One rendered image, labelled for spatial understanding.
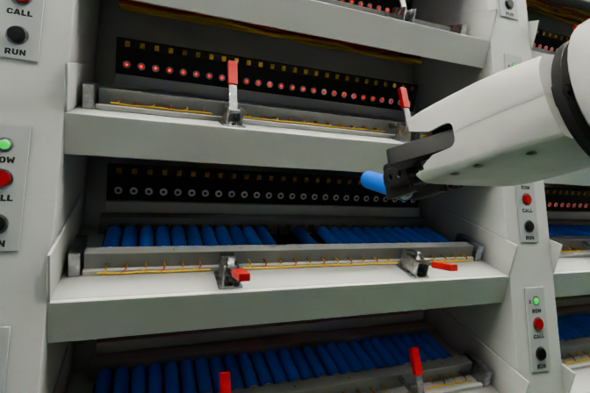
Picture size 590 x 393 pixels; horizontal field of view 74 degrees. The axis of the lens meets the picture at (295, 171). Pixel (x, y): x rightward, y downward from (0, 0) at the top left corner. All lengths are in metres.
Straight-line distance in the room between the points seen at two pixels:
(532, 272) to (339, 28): 0.48
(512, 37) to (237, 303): 0.62
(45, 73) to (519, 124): 0.43
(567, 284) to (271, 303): 0.51
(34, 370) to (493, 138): 0.43
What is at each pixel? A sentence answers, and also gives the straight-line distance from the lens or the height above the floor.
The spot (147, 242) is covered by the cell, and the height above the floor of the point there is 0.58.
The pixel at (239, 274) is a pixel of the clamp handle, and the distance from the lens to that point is 0.40.
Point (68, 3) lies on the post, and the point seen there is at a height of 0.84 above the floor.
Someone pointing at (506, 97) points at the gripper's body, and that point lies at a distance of 0.23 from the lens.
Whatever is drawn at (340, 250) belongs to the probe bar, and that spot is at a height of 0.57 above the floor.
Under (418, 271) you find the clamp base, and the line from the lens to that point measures 0.60.
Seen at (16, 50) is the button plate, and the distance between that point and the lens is 0.50.
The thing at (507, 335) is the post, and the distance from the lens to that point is 0.72.
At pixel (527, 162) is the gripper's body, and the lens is 0.25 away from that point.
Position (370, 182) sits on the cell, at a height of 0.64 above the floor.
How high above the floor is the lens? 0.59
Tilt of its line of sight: 9 degrees up
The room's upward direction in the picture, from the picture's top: straight up
